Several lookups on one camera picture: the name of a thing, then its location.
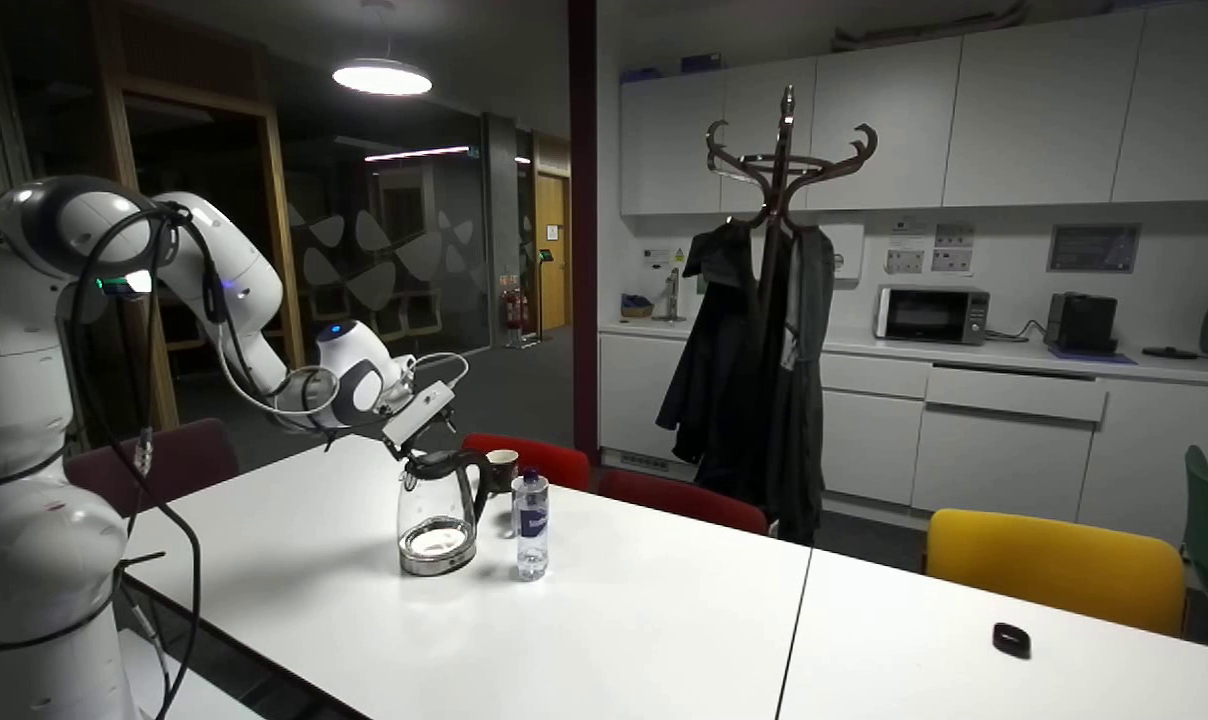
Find black hanging coat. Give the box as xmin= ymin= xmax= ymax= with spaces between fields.
xmin=655 ymin=222 xmax=833 ymax=543

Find round ceiling lamp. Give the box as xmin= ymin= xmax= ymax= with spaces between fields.
xmin=332 ymin=57 xmax=434 ymax=95

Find yellow chair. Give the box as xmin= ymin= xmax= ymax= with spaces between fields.
xmin=926 ymin=508 xmax=1183 ymax=636

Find glass electric kettle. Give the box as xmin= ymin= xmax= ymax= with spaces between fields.
xmin=396 ymin=452 xmax=489 ymax=576

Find white kitchen cabinets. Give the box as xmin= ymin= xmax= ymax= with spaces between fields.
xmin=596 ymin=325 xmax=1208 ymax=546
xmin=619 ymin=0 xmax=1208 ymax=214

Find microwave oven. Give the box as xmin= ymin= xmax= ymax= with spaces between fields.
xmin=871 ymin=283 xmax=989 ymax=344

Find dark red chair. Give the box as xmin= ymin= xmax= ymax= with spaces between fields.
xmin=70 ymin=414 xmax=239 ymax=515

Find white upper kitchen cabinets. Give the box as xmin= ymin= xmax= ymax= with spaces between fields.
xmin=619 ymin=0 xmax=1208 ymax=214

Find white lower kitchen cabinets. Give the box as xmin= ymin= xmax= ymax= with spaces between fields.
xmin=596 ymin=325 xmax=1208 ymax=546

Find clear plastic water bottle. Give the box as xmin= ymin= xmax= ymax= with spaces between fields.
xmin=514 ymin=468 xmax=550 ymax=579

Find wooden coat stand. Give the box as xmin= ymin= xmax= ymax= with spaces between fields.
xmin=704 ymin=89 xmax=879 ymax=234

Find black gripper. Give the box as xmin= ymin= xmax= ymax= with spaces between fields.
xmin=396 ymin=421 xmax=461 ymax=465

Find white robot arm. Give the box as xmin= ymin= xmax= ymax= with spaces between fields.
xmin=0 ymin=174 xmax=456 ymax=472

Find black coffee machine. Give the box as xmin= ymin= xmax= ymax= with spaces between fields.
xmin=1044 ymin=292 xmax=1116 ymax=356

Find small black object on table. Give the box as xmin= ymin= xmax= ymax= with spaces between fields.
xmin=994 ymin=622 xmax=1032 ymax=658

